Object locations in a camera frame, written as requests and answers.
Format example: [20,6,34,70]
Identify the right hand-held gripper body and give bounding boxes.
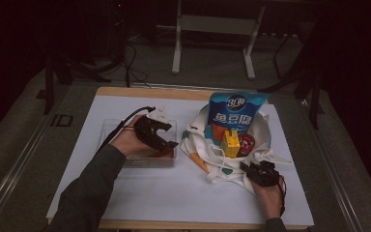
[246,159,282,189]

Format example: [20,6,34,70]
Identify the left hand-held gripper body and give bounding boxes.
[133,106,172,152]

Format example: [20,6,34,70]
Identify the red can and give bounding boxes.
[237,133,257,159]

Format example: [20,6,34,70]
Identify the yellow drink carton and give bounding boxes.
[220,130,242,160]

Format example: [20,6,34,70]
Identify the clear plastic tray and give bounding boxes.
[97,118,179,169]

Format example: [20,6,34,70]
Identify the white patterned tote bag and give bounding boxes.
[180,102,293,196]

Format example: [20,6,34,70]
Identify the blue snack bag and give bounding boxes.
[206,91,271,147]

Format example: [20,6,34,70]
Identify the person's left hand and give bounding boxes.
[110,115,150,158]

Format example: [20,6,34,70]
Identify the person's right hand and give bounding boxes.
[251,175,287,220]

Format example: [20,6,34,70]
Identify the white table mat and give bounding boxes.
[46,95,315,227]

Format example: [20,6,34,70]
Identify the black stand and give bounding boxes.
[258,32,326,131]
[36,47,112,116]

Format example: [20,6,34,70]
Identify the black floor plate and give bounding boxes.
[50,113,74,128]

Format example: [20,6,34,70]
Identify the white metal stand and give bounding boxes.
[171,0,267,81]

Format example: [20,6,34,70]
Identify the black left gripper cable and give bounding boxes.
[96,105,157,154]

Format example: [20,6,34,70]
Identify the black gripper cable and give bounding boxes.
[96,105,157,154]
[277,175,287,218]

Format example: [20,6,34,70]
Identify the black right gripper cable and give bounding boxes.
[277,175,287,218]

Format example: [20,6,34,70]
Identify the black floor cables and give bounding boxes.
[121,42,152,89]

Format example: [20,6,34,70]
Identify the metal frame rail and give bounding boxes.
[0,96,71,232]
[300,98,365,232]

